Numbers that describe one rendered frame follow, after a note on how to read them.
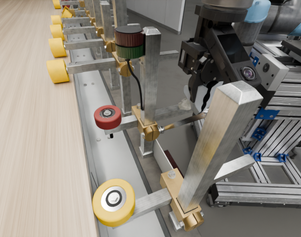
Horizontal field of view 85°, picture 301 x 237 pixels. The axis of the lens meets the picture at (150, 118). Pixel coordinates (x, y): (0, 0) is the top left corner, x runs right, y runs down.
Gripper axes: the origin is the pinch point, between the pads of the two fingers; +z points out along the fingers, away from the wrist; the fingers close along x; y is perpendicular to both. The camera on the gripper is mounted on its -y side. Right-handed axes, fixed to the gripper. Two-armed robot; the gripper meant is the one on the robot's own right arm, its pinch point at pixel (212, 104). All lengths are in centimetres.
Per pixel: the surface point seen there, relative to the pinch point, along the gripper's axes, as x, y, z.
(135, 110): 2.1, -32.8, -4.6
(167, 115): -1.6, -22.0, -1.9
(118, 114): -2.0, -39.5, -8.3
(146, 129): -6.9, -32.4, -4.1
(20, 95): 19, -67, -8
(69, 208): -24, -54, -8
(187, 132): 50, 37, 83
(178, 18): 359, 201, 49
